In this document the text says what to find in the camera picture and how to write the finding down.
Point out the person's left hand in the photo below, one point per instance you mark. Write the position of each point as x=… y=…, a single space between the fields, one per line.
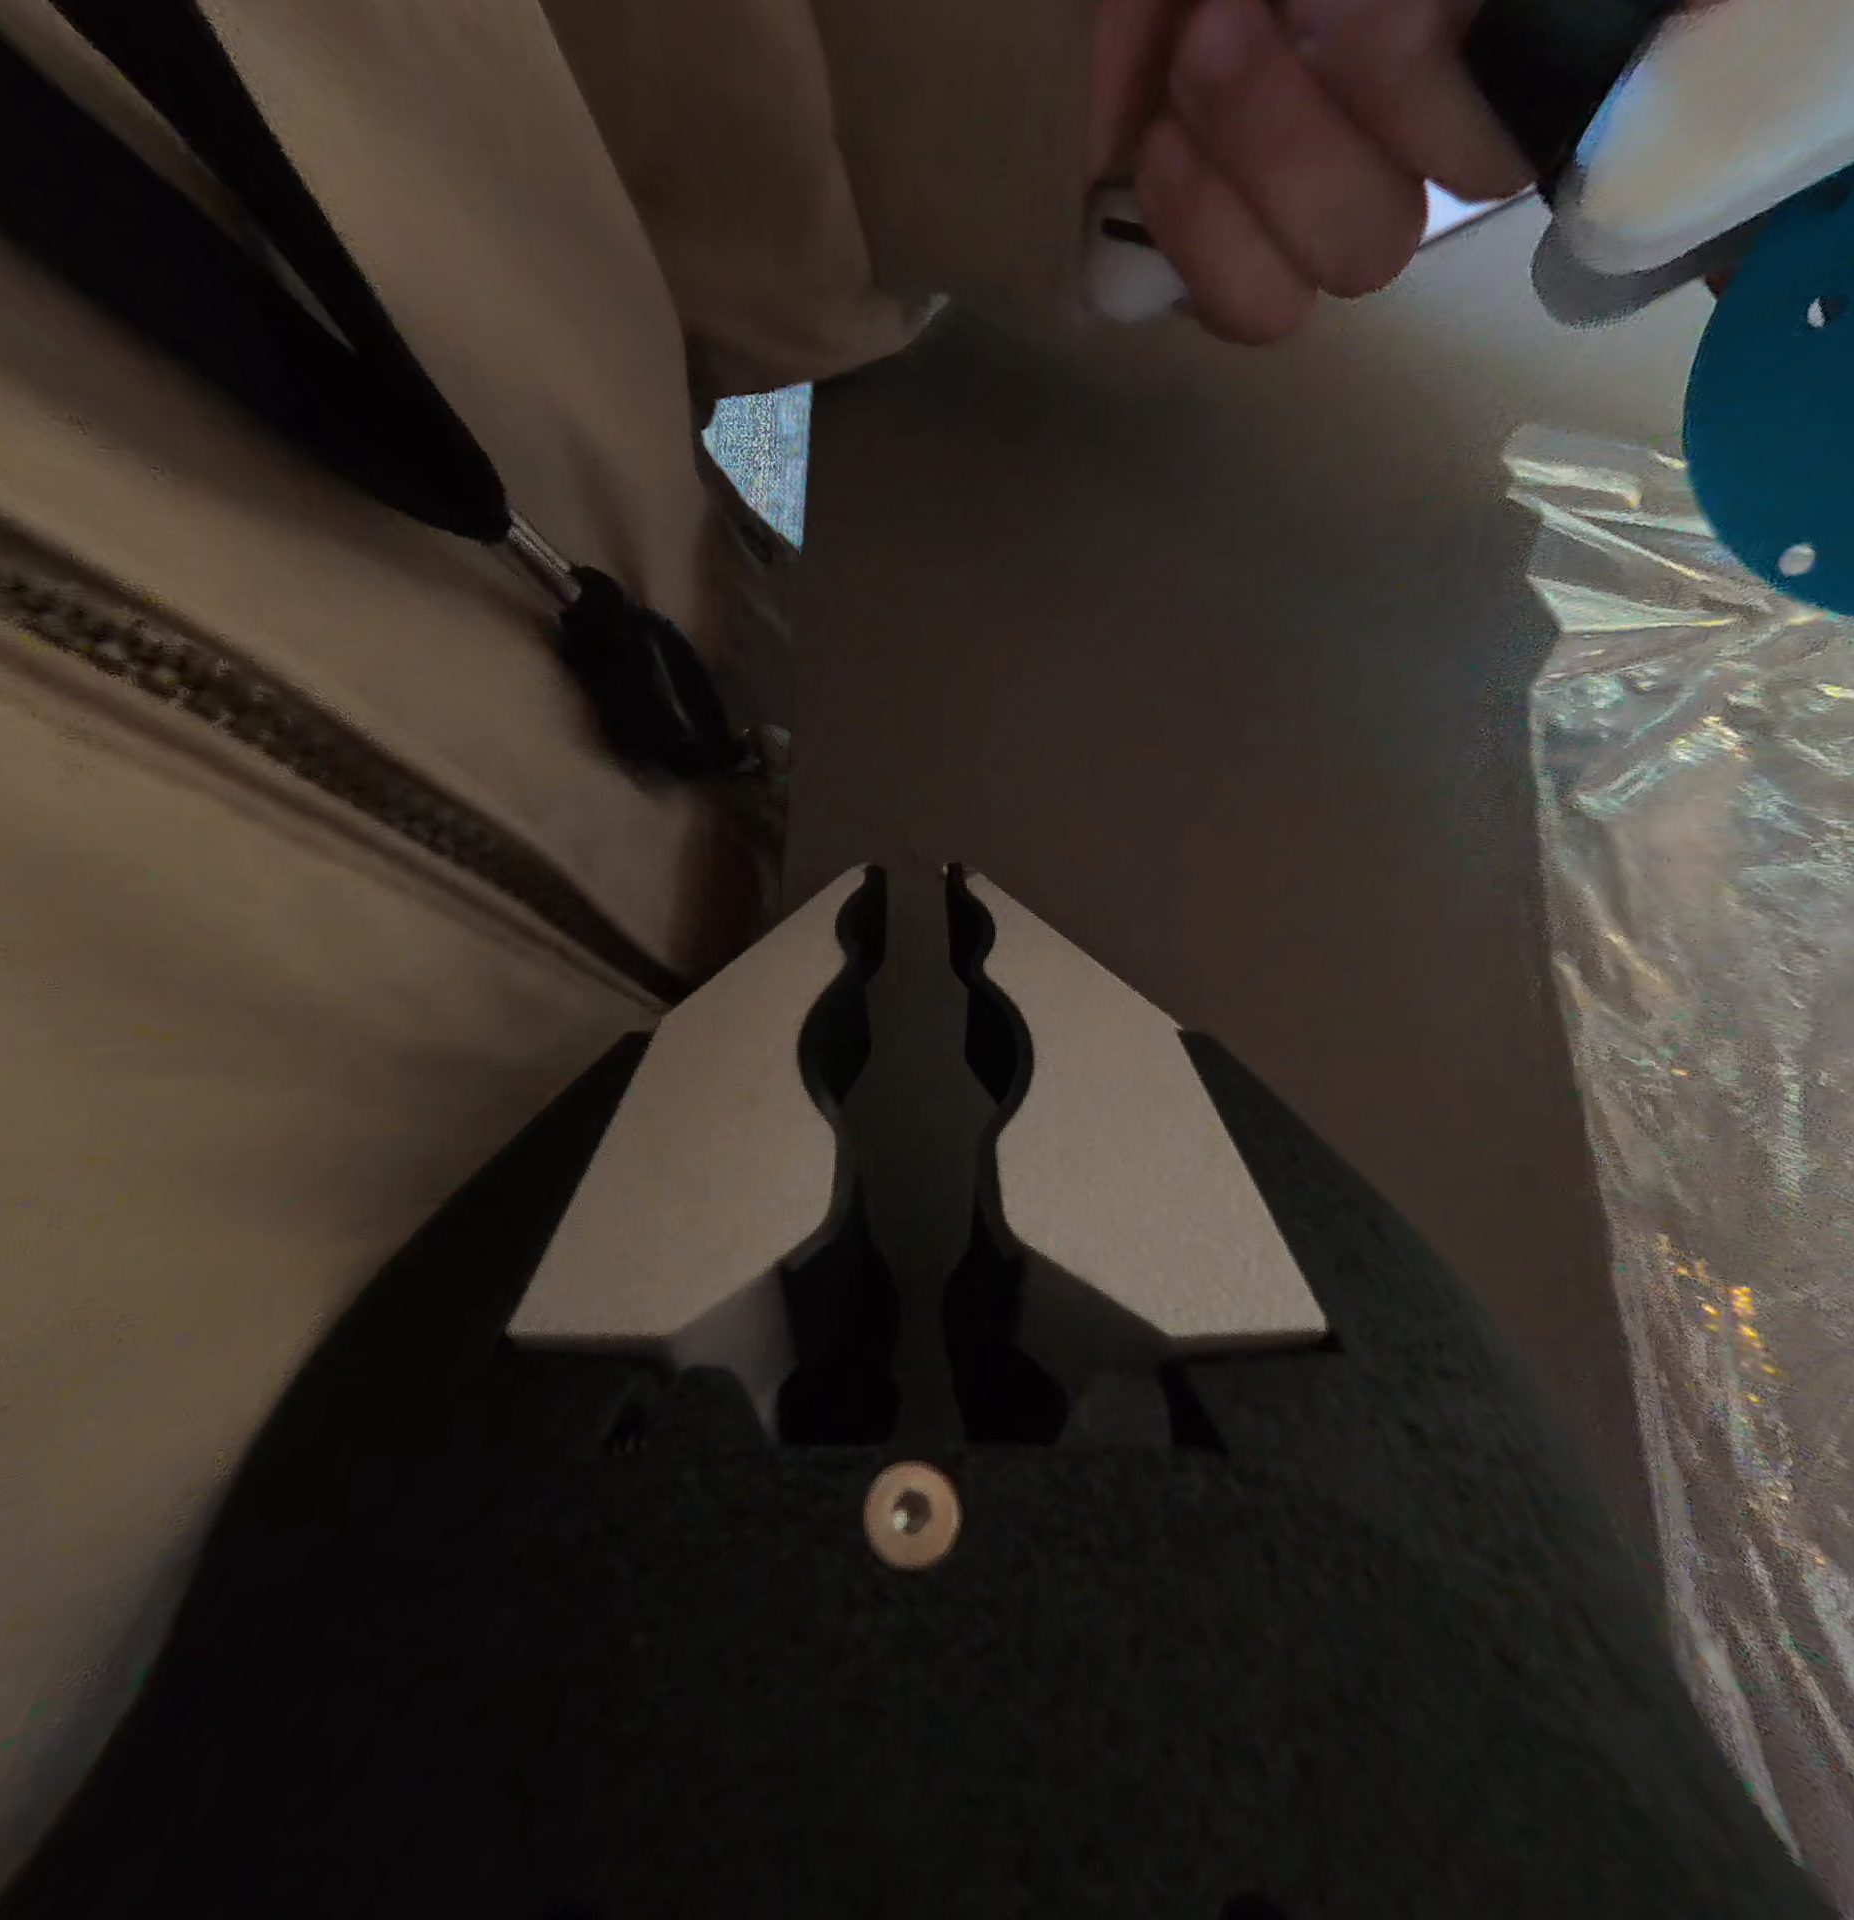
x=1289 y=151

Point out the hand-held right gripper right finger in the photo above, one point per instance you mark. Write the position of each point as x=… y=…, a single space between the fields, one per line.
x=1151 y=1201

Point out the clear plastic bag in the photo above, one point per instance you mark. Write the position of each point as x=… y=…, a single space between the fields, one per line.
x=1739 y=898

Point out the blue round metal plate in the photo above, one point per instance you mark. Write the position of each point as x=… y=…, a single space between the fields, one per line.
x=1799 y=421

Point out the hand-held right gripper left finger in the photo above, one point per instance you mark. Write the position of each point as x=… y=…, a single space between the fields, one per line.
x=690 y=1201

